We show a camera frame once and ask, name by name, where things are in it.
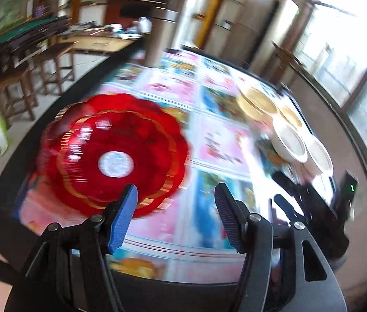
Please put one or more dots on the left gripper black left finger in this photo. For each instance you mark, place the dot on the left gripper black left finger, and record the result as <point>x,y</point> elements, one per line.
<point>45,282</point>

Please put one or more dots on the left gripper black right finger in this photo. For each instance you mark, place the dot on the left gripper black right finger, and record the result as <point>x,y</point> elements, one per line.
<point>308,282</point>

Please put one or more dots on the white paper bowl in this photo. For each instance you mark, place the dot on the white paper bowl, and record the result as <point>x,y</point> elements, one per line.
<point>319,161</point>
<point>287,143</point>

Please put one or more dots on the red flower-shaped plastic plate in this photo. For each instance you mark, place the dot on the red flower-shaped plastic plate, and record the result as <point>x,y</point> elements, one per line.
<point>103,153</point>

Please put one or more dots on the colourful printed tablecloth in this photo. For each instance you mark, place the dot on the colourful printed tablecloth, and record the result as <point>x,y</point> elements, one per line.
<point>184,240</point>

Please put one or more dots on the beige plastic bowl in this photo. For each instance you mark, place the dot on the beige plastic bowl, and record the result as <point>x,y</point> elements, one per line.
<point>290,117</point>
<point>256,105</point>

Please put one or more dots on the red plate with gold characters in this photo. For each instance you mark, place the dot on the red plate with gold characters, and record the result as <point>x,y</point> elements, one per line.
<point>50,145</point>

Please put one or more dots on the dark wooden chair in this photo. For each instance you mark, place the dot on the dark wooden chair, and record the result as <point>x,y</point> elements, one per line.
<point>283,68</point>

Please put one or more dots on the wooden stool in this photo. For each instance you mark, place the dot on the wooden stool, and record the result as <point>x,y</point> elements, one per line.
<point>17,95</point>
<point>55,66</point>

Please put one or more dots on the window with metal grille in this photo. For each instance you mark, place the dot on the window with metal grille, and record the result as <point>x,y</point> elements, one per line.
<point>333,50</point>

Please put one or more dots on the white air conditioner column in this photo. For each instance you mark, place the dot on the white air conditioner column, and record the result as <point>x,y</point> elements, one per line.
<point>255,24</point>

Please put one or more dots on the green mahjong table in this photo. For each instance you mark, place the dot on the green mahjong table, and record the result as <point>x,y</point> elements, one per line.
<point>16,41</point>

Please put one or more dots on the low wooden cabinet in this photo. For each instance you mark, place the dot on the low wooden cabinet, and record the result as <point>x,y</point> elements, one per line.
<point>94,40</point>

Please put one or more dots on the tall stainless steel thermos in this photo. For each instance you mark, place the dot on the tall stainless steel thermos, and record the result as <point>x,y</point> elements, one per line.
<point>168,28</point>

